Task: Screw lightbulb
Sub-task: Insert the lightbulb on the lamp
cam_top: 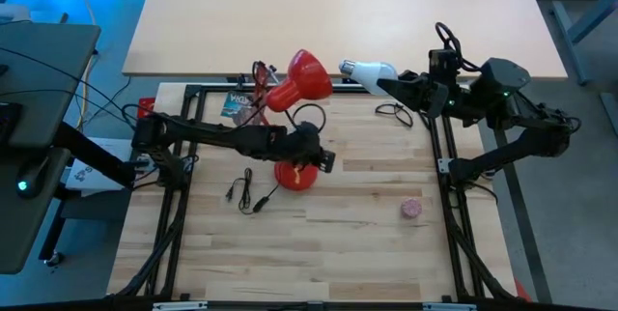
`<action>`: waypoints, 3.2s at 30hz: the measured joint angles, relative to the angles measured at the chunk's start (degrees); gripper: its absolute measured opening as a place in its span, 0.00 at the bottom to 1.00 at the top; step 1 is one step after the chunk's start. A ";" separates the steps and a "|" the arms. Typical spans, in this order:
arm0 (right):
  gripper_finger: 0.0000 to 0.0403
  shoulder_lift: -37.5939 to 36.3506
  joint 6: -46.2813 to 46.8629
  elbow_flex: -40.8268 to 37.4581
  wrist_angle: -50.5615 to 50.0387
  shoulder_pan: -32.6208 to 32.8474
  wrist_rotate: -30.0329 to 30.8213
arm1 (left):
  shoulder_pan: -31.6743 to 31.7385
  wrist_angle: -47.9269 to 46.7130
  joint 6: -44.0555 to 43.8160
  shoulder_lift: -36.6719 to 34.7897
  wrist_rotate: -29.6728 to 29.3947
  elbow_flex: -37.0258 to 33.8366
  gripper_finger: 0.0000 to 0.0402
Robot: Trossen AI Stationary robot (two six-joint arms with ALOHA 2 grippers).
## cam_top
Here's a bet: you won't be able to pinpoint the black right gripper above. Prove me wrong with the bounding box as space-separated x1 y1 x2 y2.
376 70 453 120

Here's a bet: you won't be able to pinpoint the white lightbulb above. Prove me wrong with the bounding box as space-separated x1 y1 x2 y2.
338 58 400 97

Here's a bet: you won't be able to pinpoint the red desk lamp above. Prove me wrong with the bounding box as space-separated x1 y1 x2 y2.
250 48 335 192

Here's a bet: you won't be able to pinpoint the black eyeglasses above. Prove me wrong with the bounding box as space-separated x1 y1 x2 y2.
374 101 415 129

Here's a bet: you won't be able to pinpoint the colourful printed packet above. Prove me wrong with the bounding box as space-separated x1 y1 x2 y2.
220 90 262 127

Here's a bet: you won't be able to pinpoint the light wooden desk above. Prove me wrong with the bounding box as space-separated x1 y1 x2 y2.
121 0 569 82

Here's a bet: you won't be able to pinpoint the pink round disc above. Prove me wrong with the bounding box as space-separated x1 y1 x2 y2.
400 197 424 220

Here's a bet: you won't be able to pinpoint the red corner marker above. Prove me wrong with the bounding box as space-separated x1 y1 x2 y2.
512 277 533 303
137 98 156 120

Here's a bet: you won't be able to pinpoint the blue-grey metal table legs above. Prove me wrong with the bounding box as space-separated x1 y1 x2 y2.
549 0 618 86

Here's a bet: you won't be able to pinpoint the white printed box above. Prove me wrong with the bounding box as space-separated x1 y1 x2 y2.
64 136 146 192

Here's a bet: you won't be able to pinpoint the dark grey side desk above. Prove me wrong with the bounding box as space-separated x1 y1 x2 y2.
0 22 102 276

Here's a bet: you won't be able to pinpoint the black caster wheel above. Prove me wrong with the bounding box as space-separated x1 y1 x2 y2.
43 250 67 269

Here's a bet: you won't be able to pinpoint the black computer mouse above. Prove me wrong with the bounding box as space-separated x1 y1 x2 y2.
15 155 50 201

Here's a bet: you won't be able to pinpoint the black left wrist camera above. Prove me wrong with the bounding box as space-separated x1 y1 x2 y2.
317 149 338 174

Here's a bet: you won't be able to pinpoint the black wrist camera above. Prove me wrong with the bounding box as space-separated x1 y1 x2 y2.
428 48 461 81
317 149 338 174

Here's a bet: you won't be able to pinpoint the black left wrist camera cable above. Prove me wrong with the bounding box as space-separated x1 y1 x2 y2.
288 102 328 134

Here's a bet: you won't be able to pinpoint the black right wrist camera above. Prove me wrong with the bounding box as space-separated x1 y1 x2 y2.
428 48 461 81

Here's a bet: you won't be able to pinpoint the black lamp power cord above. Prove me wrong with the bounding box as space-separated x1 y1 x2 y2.
225 166 282 215

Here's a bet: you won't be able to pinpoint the silver frame bracket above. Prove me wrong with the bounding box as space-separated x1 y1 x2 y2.
152 300 210 311
421 301 478 311

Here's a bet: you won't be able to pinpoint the yellow cable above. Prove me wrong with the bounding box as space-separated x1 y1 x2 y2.
61 0 98 127

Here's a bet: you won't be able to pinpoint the thin black desk cable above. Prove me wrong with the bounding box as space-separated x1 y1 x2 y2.
0 45 141 127

